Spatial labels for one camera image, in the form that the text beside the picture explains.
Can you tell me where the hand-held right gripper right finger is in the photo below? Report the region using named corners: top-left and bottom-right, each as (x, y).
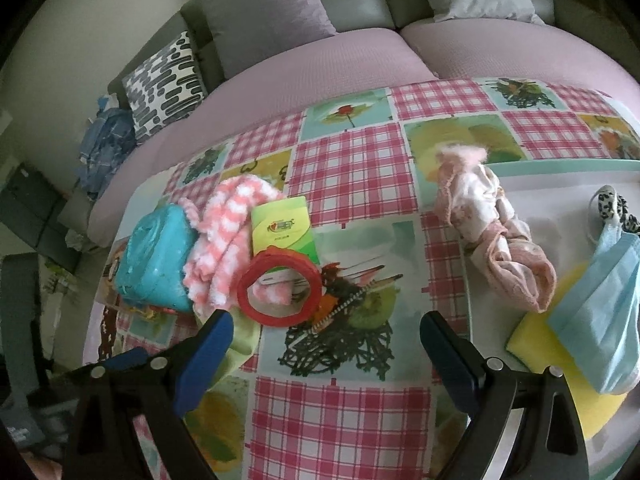
top-left (419, 310), bottom-right (592, 480)

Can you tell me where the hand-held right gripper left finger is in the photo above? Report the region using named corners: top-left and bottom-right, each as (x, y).
top-left (62, 310), bottom-right (235, 480)

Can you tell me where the pink white fuzzy sock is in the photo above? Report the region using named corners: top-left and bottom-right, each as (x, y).
top-left (179, 176), bottom-right (290, 318)

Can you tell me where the pale pink cloth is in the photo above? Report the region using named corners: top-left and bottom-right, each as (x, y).
top-left (432, 142), bottom-right (557, 313)

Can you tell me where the blue face mask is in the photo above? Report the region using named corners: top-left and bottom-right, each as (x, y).
top-left (546, 222), bottom-right (640, 396)

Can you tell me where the white tray with teal rim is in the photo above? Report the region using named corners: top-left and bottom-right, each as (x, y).
top-left (467, 159), bottom-right (640, 480)

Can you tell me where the leopard print scrunchie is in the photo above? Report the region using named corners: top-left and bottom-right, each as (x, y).
top-left (590, 184), bottom-right (640, 236)

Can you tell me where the light green cloth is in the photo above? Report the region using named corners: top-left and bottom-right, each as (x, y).
top-left (212, 317), bottom-right (262, 386)

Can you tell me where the teal plastic box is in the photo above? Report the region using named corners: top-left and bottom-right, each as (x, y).
top-left (112, 203), bottom-right (198, 313)

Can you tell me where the yellow sponge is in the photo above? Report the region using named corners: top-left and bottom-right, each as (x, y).
top-left (506, 262), bottom-right (632, 443)

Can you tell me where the green card packet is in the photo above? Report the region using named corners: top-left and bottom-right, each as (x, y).
top-left (250, 195), bottom-right (321, 286)

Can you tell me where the printed checkered tablecloth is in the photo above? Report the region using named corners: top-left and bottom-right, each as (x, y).
top-left (82, 76), bottom-right (640, 480)

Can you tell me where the dark cabinet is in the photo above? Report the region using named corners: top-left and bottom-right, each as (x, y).
top-left (0, 160), bottom-right (68, 441)

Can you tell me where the blue denim clothing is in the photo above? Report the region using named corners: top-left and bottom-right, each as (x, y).
top-left (75, 95), bottom-right (138, 201)

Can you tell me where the white grey patterned cushion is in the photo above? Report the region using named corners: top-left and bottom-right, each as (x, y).
top-left (122, 30), bottom-right (208, 145)

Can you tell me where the pink sofa cover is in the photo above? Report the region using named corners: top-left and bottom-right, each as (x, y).
top-left (87, 19), bottom-right (640, 248)

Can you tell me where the purple cushion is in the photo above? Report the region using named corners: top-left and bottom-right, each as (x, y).
top-left (197, 0), bottom-right (337, 81)

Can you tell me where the red tape ring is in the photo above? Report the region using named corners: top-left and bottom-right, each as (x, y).
top-left (236, 247), bottom-right (323, 328)

